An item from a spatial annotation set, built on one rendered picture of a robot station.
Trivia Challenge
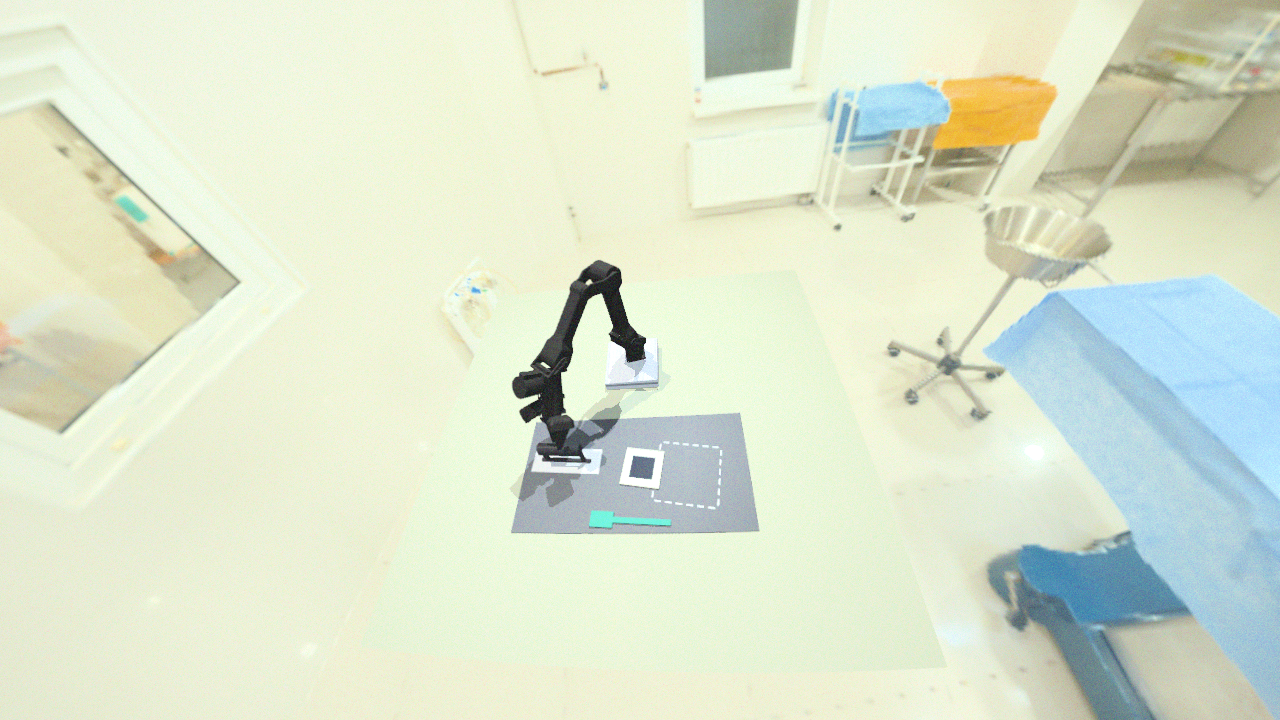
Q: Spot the cream tile with dark square mark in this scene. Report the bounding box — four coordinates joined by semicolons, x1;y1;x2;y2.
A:
620;448;664;489

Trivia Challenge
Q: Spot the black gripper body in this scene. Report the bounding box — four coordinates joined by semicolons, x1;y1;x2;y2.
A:
540;389;573;432

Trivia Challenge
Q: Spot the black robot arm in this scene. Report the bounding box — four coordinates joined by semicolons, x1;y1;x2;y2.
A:
511;260;646;423

